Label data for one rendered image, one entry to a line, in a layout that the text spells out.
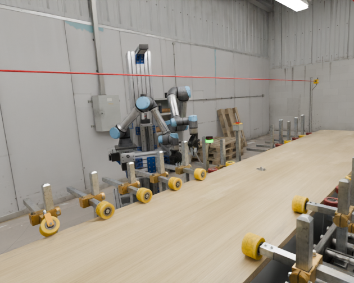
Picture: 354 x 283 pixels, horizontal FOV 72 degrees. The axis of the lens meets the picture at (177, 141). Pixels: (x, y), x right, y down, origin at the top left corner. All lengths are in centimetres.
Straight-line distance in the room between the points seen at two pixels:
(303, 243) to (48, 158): 380
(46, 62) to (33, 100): 61
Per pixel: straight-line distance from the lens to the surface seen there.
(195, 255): 100
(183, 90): 244
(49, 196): 141
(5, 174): 408
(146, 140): 274
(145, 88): 279
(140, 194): 144
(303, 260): 85
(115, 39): 489
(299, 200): 133
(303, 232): 81
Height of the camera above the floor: 147
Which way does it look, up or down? 9 degrees down
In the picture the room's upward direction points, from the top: 4 degrees counter-clockwise
